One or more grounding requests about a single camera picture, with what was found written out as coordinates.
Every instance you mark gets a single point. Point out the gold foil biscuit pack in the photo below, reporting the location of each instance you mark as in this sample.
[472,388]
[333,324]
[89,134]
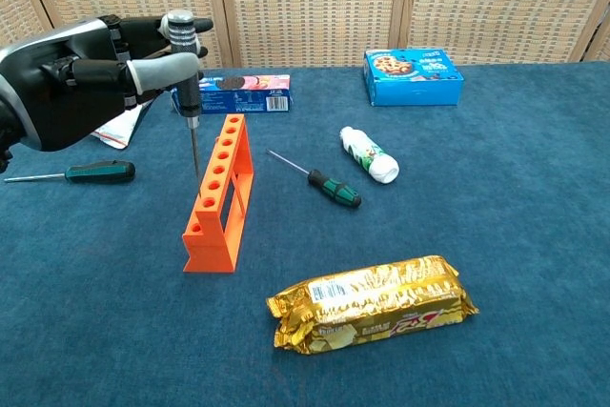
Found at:
[372,307]

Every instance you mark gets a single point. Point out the white snack bag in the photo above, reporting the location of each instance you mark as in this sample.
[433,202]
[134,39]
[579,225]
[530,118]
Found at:
[119,133]

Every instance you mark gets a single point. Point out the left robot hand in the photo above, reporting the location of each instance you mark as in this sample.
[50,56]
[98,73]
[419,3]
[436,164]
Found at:
[62,92]

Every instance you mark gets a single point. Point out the woven folding screen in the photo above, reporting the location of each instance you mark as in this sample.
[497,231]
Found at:
[310,6]

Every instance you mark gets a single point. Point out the small white drink bottle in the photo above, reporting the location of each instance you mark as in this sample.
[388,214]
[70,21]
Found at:
[369,155]

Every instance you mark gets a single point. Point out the light blue cookie box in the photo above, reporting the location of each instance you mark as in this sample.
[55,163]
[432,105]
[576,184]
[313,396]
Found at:
[414,90]

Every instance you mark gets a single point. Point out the silver black precision screwdriver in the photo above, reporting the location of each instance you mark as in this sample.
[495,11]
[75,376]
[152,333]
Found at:
[188,92]

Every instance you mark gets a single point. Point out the green black striped screwdriver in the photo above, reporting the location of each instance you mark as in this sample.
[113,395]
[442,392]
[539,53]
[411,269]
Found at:
[333,188]

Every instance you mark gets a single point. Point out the blue felt table cover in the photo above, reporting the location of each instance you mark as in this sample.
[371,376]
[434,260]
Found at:
[476,216]

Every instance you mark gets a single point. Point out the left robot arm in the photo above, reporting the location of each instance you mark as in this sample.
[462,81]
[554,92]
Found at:
[6,140]

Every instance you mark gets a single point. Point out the orange tool rack with holes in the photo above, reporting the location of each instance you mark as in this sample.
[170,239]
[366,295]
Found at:
[209,254]

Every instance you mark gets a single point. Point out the blue pink cookie box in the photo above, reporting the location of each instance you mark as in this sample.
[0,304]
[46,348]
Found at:
[248,97]

